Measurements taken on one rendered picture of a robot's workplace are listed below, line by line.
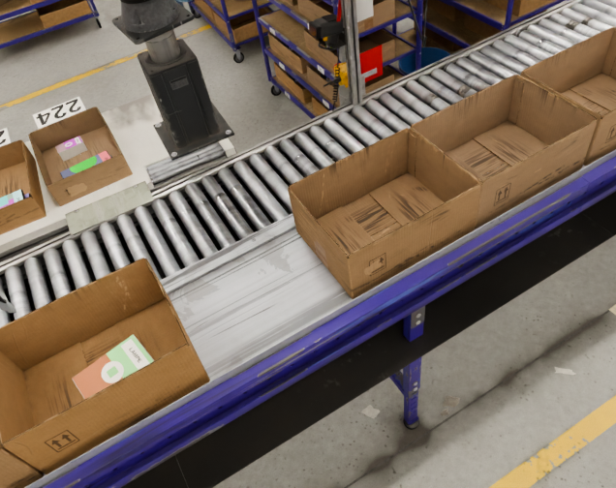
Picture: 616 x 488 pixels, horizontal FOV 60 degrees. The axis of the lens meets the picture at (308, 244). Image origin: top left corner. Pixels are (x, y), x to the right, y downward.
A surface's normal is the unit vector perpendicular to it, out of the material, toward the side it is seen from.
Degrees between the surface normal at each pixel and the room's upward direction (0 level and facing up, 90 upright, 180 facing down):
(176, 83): 90
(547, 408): 0
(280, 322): 0
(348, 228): 2
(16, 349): 90
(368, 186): 89
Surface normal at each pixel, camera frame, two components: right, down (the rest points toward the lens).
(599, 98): -0.12, -0.66
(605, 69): -0.86, 0.45
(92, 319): 0.49, 0.60
